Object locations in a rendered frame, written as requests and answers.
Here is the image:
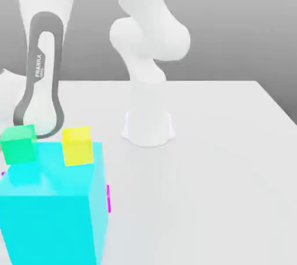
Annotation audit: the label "small yellow cube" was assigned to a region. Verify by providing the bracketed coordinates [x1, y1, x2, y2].
[61, 126, 94, 167]

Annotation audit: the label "small magenta cube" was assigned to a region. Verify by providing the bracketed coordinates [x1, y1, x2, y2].
[106, 184, 112, 214]

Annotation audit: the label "small green cube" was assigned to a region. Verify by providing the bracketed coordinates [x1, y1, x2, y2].
[0, 124, 38, 166]

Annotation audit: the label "small cyan cube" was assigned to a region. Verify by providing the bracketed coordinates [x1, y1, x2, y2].
[8, 162, 44, 187]

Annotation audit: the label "large cyan box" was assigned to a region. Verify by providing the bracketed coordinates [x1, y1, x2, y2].
[0, 141, 110, 265]

